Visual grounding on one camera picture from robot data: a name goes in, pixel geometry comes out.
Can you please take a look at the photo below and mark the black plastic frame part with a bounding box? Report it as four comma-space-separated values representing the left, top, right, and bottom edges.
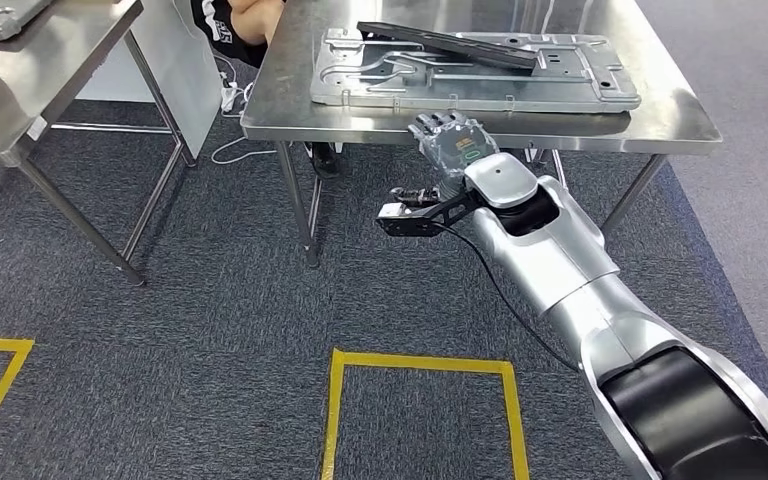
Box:
356, 21, 539, 72

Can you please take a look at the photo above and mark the steel workbench table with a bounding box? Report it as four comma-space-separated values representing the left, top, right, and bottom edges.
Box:
240, 0, 724, 269

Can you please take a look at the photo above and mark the yellow floor tape square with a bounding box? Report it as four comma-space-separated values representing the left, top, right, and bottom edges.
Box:
320, 349, 531, 480

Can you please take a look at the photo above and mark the person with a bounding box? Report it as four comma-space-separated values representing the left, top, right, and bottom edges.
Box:
190, 0, 343, 180

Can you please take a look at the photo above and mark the grey panel board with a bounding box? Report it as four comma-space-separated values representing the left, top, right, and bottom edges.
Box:
128, 0, 223, 160

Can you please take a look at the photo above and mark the steel side table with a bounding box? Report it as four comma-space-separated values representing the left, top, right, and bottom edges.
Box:
0, 0, 196, 287

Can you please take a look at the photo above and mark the black camera bracket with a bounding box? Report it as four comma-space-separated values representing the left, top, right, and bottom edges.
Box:
375, 188, 482, 238

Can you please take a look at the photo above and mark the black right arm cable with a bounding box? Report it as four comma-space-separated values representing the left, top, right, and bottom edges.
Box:
430, 223, 582, 374

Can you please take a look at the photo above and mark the white floor cable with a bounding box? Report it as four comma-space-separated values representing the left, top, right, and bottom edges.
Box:
210, 54, 279, 166

